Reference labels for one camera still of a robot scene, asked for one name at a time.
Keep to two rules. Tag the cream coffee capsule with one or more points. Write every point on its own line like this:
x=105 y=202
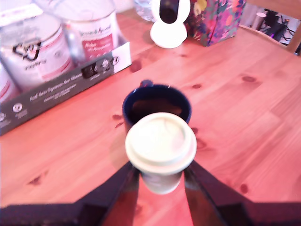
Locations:
x=160 y=143

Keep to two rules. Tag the black coffee mug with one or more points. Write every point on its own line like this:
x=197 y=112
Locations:
x=155 y=99

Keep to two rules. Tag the printed cardboard can tray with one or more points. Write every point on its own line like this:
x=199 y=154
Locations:
x=58 y=91

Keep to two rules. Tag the white labelled tin can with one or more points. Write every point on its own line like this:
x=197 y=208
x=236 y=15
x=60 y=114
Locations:
x=7 y=84

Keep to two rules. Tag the tin can with heart logo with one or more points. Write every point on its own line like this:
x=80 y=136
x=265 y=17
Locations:
x=35 y=56

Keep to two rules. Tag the tin can with red label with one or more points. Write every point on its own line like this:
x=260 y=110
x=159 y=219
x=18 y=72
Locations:
x=94 y=35

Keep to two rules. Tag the floral tissue box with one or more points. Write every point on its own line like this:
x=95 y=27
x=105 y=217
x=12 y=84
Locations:
x=216 y=21

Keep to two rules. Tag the wooden chair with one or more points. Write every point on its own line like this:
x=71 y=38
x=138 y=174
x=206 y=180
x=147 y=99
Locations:
x=295 y=40

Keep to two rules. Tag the large clear water bottle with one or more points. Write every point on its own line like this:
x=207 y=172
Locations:
x=143 y=10

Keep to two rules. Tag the small white round camera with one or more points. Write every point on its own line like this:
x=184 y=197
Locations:
x=169 y=35

